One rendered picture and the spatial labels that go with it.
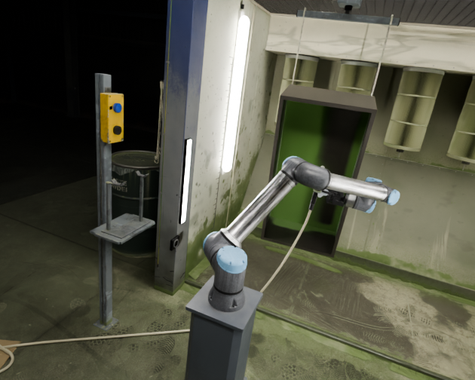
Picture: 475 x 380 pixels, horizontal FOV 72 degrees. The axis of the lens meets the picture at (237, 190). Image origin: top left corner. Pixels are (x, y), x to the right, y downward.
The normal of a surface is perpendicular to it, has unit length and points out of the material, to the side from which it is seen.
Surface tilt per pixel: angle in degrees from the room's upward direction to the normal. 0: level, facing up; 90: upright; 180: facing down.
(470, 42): 90
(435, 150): 90
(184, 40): 90
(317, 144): 102
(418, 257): 57
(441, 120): 90
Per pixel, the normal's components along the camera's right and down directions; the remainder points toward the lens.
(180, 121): -0.38, 0.27
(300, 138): -0.31, 0.47
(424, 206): -0.25, -0.28
